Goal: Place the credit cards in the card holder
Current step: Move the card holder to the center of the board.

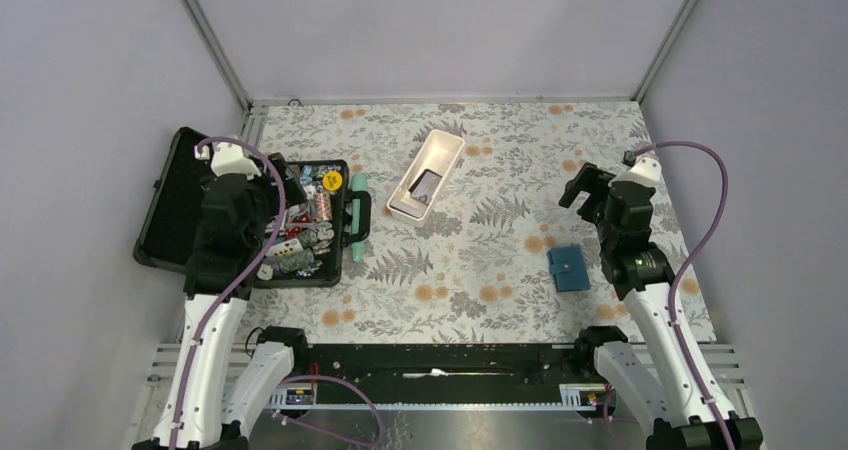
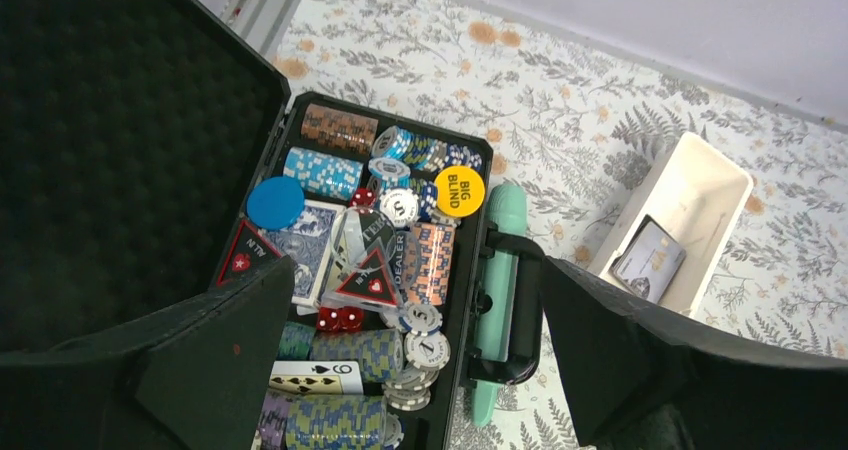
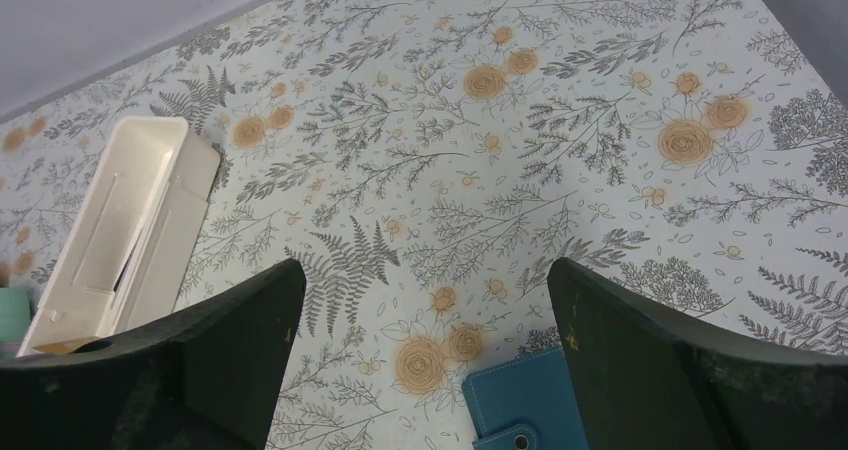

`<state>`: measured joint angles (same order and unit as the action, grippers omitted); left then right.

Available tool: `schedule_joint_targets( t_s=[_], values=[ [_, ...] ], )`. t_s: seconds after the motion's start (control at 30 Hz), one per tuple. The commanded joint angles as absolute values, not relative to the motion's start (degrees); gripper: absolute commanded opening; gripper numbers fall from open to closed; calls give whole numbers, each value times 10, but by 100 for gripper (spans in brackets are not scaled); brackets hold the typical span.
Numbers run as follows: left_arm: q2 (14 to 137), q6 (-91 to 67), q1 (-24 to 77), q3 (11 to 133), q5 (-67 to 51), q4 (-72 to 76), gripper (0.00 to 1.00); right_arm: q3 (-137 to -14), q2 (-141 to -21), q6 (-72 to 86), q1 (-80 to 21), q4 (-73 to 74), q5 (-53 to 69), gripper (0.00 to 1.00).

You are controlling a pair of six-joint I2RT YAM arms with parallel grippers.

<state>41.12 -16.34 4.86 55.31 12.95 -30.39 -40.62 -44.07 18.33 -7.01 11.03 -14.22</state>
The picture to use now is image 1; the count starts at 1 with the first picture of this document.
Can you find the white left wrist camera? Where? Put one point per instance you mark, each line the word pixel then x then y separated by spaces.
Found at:
pixel 228 155

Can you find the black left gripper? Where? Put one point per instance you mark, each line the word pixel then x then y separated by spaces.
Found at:
pixel 295 193

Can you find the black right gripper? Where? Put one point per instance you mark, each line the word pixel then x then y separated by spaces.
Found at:
pixel 588 179

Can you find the yellow round poker chip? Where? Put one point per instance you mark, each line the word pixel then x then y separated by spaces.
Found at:
pixel 332 181

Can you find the blue leather card holder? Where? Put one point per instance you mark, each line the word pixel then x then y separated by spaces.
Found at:
pixel 568 269

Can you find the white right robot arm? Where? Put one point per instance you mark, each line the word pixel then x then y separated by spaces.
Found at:
pixel 678 403

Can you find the black open carrying case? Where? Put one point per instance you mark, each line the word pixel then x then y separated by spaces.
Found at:
pixel 171 223

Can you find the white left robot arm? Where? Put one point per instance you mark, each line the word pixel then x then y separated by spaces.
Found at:
pixel 217 287

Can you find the mint green case handle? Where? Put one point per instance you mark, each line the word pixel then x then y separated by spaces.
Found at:
pixel 360 207

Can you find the white rectangular plastic tray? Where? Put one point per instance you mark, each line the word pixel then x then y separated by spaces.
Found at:
pixel 440 153

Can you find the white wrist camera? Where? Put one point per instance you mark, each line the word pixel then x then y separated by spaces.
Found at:
pixel 228 155
pixel 645 171

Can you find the playing card deck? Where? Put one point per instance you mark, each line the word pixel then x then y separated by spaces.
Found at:
pixel 301 242

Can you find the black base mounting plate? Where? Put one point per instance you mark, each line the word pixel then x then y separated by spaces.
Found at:
pixel 418 375

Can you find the floral patterned table mat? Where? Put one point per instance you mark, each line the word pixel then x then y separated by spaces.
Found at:
pixel 477 270

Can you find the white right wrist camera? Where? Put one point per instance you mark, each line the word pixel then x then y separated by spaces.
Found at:
pixel 645 171

